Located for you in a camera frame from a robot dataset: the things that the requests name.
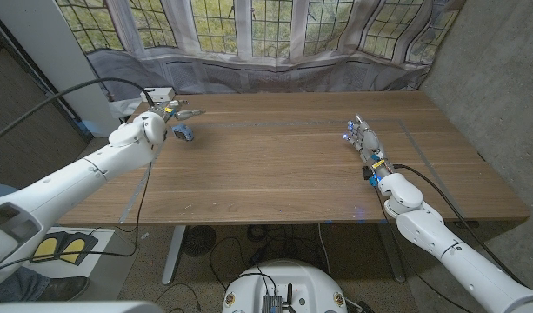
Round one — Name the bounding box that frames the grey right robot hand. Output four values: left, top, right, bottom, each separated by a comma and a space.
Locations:
342, 113, 395, 178

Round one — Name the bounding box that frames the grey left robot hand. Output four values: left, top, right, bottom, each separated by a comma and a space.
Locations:
154, 99, 207, 126

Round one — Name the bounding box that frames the small blue toy camera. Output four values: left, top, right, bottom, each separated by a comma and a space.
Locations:
170, 123, 195, 143

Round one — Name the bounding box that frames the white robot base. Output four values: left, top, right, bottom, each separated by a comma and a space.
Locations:
222, 259, 349, 313

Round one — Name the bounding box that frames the white power outlet box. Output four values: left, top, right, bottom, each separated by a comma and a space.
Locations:
140, 87, 177, 103

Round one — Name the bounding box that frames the printed window backdrop cloth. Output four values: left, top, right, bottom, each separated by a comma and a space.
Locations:
55, 0, 467, 103

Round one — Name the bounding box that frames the grey table leg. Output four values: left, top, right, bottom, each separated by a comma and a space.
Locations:
376, 222, 407, 283

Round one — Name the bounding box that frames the round black fan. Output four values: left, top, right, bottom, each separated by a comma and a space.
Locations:
182, 224, 217, 257

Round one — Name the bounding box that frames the white table leg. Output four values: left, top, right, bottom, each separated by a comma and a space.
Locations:
162, 224, 187, 283

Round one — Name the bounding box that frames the white pillar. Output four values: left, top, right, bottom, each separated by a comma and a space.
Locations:
0, 0, 122, 138

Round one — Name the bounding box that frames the white pedal platform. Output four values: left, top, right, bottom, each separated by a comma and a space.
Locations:
30, 226, 140, 302

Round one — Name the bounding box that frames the yellow black foot pedal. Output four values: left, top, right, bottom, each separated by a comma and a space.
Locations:
59, 232, 99, 266
30, 236, 67, 263

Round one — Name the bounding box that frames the silver module on base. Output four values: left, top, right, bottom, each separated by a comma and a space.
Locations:
261, 294, 283, 313

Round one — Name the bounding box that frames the person's black shoe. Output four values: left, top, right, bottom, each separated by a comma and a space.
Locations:
37, 276, 91, 303

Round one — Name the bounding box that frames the person's blue jeans leg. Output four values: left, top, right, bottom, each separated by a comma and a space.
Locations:
0, 267, 52, 303

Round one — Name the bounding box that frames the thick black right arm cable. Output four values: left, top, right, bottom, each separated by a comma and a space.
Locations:
393, 163, 527, 287

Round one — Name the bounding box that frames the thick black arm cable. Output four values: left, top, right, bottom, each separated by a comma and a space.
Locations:
0, 77, 157, 149
393, 163, 527, 287

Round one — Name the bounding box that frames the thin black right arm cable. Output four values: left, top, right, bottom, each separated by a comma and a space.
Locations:
375, 184, 472, 313

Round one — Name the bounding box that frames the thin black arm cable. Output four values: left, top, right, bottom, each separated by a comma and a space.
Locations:
375, 184, 472, 313
0, 160, 153, 273

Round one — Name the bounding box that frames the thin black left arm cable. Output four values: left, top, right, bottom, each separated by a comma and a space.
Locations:
0, 160, 153, 273

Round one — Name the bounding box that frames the white floor cable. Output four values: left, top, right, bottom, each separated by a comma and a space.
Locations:
316, 223, 332, 276

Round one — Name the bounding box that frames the black cable coil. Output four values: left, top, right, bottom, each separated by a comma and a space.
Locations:
247, 223, 274, 243

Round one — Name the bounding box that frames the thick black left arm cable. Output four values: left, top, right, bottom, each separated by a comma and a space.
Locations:
0, 77, 157, 149

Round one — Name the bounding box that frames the black looping floor cable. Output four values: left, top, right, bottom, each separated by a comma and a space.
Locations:
208, 236, 267, 291

